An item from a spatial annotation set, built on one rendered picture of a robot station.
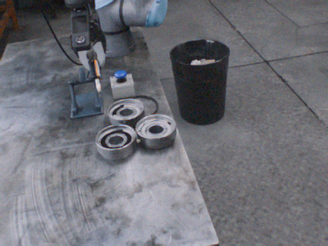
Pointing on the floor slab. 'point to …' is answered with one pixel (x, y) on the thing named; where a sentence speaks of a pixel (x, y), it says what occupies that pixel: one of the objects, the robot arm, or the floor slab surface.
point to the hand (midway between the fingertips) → (95, 66)
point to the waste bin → (200, 79)
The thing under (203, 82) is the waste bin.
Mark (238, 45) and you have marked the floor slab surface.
